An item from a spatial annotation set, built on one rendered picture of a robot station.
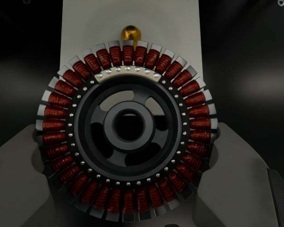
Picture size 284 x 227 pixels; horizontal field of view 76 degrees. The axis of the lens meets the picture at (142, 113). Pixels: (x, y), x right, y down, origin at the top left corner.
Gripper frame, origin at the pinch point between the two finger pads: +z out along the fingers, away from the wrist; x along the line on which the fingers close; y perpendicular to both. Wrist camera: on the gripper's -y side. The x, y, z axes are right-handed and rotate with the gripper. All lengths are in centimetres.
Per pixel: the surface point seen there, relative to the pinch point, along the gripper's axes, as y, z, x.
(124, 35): -5.0, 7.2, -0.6
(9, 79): -0.5, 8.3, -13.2
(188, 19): -6.5, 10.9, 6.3
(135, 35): -5.0, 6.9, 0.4
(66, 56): -2.8, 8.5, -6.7
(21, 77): -0.6, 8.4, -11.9
